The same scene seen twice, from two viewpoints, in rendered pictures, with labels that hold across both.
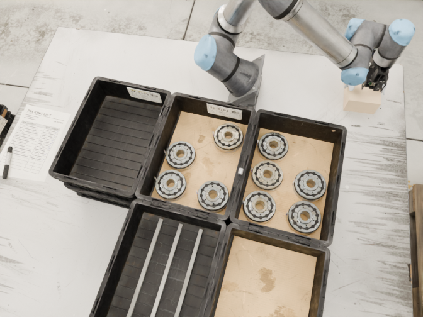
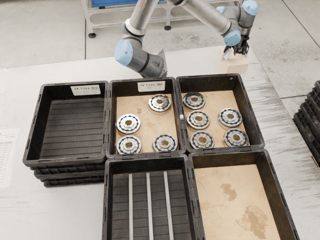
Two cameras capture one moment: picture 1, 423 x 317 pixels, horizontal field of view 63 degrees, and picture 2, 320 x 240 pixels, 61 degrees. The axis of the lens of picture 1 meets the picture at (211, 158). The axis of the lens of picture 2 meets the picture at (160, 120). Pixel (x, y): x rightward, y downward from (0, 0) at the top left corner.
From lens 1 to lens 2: 0.35 m
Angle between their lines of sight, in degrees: 18
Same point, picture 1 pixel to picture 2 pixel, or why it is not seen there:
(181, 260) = (158, 200)
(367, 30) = (230, 10)
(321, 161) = (230, 103)
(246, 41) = not seen: hidden behind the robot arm
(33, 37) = not seen: outside the picture
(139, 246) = (119, 201)
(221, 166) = (162, 125)
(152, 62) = (78, 77)
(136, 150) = (90, 132)
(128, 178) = (91, 154)
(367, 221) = (273, 138)
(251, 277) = (217, 194)
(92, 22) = not seen: hidden behind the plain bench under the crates
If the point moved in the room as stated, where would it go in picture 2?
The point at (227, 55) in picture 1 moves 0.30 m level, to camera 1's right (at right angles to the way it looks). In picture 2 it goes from (140, 50) to (192, 34)
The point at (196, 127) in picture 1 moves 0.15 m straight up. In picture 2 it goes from (132, 104) to (129, 82)
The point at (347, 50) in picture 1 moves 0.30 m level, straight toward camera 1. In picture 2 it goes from (225, 19) to (226, 66)
